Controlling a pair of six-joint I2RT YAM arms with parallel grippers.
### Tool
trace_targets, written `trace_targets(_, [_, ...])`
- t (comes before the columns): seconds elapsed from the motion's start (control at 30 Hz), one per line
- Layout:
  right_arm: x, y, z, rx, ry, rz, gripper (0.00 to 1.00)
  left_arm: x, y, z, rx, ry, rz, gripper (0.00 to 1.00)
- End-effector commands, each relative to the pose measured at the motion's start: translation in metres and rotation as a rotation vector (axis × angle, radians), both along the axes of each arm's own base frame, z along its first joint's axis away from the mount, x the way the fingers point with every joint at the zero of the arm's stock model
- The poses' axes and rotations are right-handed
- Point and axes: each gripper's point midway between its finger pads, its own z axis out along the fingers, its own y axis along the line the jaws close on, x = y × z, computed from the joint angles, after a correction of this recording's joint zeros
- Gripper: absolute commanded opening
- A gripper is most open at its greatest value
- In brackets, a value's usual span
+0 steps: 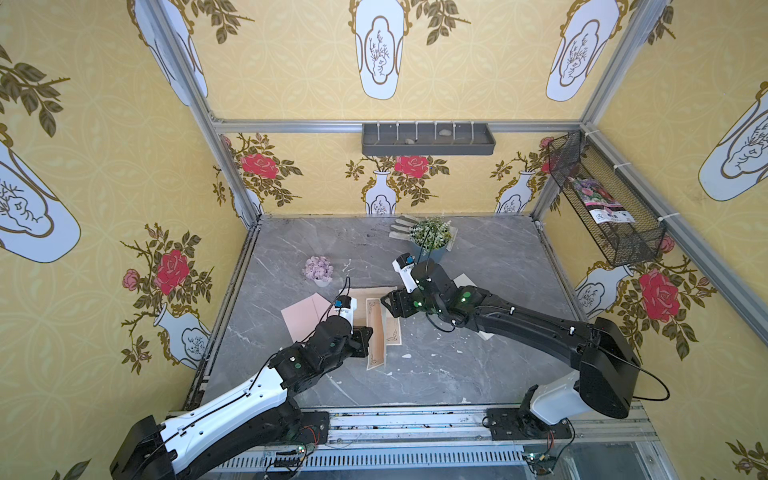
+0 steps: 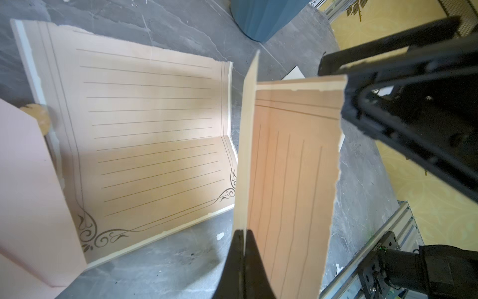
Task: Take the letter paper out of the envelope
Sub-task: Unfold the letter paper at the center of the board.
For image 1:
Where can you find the lined letter paper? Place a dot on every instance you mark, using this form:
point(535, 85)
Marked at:
point(392, 327)

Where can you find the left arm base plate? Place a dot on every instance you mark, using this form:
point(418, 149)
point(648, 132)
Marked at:
point(300, 429)

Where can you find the pink envelope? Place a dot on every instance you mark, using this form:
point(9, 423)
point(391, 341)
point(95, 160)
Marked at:
point(302, 317)

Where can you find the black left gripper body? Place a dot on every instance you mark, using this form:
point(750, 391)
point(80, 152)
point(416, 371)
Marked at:
point(360, 339)

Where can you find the purple artificial flower bunch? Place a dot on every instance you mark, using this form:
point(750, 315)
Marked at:
point(317, 267)

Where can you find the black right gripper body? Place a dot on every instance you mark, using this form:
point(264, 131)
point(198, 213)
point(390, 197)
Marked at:
point(397, 303)

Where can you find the flower seed packet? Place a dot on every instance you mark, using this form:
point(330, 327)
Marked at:
point(599, 203)

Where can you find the green potted plant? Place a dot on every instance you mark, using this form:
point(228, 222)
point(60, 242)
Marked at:
point(431, 234)

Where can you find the white envelope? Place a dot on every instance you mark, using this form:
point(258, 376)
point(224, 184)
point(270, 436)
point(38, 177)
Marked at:
point(462, 282)

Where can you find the black wire mesh basket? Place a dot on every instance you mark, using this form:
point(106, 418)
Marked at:
point(623, 225)

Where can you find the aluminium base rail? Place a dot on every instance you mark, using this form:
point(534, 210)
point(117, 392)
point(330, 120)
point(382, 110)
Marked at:
point(456, 442)

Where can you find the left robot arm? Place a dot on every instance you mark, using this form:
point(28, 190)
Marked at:
point(260, 411)

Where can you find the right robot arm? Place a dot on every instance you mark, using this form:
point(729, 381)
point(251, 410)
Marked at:
point(604, 367)

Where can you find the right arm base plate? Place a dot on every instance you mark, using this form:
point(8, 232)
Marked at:
point(516, 424)

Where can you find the blue-grey plant pot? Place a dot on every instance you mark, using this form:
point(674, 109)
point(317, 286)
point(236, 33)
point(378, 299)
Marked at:
point(421, 254)

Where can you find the grey wall shelf tray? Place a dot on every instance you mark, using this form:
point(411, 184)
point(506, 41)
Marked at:
point(422, 138)

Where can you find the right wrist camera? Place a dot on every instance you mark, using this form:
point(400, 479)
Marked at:
point(403, 266)

